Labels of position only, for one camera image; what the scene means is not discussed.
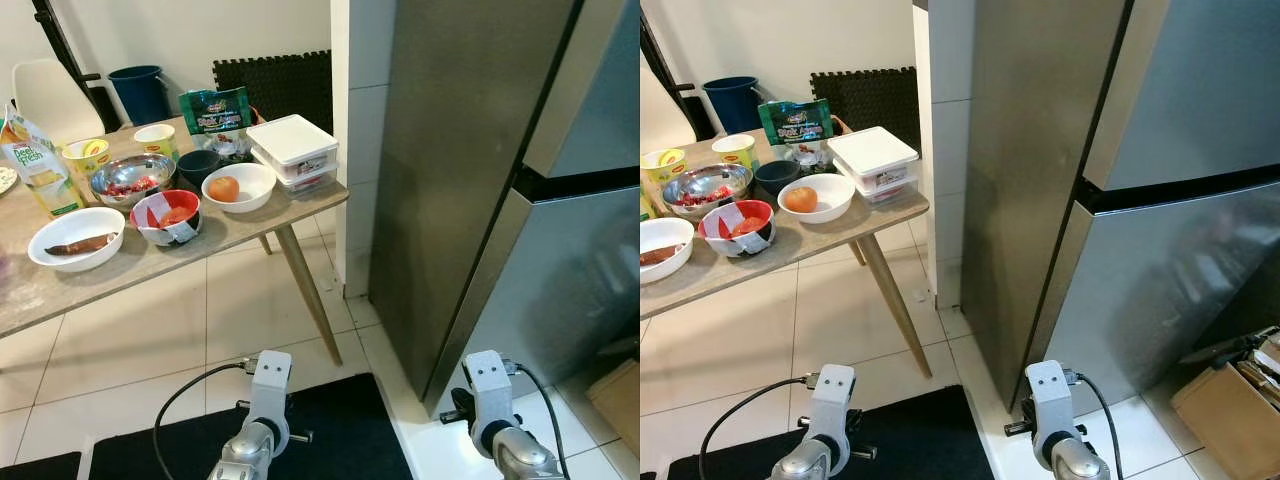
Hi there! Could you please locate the steel mixing bowl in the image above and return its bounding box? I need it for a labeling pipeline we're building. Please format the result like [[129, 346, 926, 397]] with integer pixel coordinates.
[[662, 163, 753, 221], [90, 153, 177, 208]]

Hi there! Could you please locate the blue plastic bucket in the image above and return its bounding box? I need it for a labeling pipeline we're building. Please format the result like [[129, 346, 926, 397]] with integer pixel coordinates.
[[108, 65, 171, 126], [702, 76, 761, 134]]

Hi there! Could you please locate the brown cardboard box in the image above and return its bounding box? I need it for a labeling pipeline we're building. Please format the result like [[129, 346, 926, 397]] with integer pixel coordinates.
[[1170, 325, 1280, 480], [585, 358, 641, 456]]

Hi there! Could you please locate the black floor mat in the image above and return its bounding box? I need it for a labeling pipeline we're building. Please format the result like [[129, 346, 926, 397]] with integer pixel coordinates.
[[0, 452, 83, 480], [90, 373, 413, 480], [668, 385, 996, 480]]

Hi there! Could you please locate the yellow lidded noodle cup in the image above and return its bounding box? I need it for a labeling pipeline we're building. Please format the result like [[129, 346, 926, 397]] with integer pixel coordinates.
[[62, 138, 111, 183], [642, 148, 688, 193]]

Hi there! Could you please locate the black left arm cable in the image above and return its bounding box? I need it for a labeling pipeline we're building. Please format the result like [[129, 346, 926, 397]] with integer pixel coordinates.
[[698, 375, 811, 480], [153, 362, 253, 480]]

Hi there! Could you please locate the grey fridge door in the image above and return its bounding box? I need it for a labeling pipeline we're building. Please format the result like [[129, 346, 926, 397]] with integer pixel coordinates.
[[1035, 180, 1280, 411], [425, 185, 641, 413]]

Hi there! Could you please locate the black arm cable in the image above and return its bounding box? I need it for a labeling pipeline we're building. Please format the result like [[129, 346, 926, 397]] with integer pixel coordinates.
[[698, 375, 811, 480], [153, 362, 253, 480], [1068, 372, 1126, 480], [505, 362, 571, 480]]

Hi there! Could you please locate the wooden table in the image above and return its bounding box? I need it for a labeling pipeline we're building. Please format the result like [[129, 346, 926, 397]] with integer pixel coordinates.
[[0, 115, 351, 366], [640, 130, 931, 379]]

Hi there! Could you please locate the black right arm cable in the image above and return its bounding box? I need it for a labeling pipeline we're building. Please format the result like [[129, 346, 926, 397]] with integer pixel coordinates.
[[1068, 372, 1126, 480], [505, 362, 571, 480]]

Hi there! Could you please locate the white lidded plastic container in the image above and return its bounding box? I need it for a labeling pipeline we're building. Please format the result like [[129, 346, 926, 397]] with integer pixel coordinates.
[[246, 114, 339, 193], [826, 126, 919, 206]]

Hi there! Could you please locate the black foam puzzle mat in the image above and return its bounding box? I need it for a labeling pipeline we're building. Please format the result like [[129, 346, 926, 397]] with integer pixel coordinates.
[[212, 50, 334, 136], [810, 67, 921, 151]]

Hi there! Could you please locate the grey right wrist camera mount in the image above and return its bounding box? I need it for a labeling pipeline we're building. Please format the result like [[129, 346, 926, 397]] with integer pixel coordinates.
[[1025, 360, 1079, 446], [463, 350, 516, 433]]

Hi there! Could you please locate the red patterned bowl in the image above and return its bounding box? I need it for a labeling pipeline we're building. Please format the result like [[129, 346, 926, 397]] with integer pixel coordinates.
[[697, 200, 776, 258], [130, 189, 202, 247]]

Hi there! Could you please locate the white plastic chair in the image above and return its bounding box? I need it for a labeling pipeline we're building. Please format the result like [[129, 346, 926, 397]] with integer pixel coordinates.
[[640, 55, 701, 151], [10, 58, 106, 146]]

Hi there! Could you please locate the black metal stand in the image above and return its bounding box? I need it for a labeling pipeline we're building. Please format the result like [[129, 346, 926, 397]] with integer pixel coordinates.
[[30, 0, 123, 131], [640, 15, 716, 141]]

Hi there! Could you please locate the dark bowl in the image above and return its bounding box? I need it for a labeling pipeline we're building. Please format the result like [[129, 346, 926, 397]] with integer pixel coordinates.
[[753, 160, 801, 199], [177, 150, 223, 191]]

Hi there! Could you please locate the green stock powder bag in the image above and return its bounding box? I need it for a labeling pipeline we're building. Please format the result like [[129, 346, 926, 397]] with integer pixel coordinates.
[[757, 98, 836, 171], [180, 87, 256, 161]]

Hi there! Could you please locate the grey steel fridge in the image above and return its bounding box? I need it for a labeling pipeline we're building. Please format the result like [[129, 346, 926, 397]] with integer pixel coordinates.
[[960, 0, 1280, 413], [368, 0, 641, 416]]

